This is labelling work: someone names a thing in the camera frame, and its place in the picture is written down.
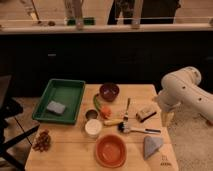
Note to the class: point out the grey sponge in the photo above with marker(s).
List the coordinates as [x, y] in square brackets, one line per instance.
[56, 107]

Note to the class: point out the green box on counter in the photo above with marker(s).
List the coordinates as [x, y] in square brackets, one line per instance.
[84, 21]

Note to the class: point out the black dish brush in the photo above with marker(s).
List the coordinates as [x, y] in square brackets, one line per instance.
[126, 128]

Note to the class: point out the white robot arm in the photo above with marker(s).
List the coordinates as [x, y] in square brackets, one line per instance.
[182, 86]

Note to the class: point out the white round cup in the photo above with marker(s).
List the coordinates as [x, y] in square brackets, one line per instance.
[93, 128]

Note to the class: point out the wooden board eraser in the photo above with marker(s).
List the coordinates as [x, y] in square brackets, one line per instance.
[145, 113]

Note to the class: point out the small metal cup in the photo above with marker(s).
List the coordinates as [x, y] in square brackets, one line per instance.
[91, 114]

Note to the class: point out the green plastic tray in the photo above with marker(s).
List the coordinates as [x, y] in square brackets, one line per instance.
[64, 91]

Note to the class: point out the green toy pepper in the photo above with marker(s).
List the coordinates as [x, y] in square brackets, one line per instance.
[96, 102]

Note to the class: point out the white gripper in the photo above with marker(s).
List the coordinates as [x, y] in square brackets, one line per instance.
[166, 103]

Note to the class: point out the silver fork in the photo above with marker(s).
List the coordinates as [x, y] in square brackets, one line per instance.
[125, 118]

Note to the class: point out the grey triangular cloth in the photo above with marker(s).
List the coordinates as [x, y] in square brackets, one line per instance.
[151, 145]

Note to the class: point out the toy carrot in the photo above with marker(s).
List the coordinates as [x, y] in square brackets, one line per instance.
[105, 112]

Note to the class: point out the purple bowl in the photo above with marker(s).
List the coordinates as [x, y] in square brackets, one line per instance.
[109, 91]

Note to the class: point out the yellow toy banana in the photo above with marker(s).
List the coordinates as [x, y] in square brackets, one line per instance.
[112, 122]

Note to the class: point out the orange bowl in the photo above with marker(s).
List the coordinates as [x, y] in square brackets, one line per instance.
[110, 151]

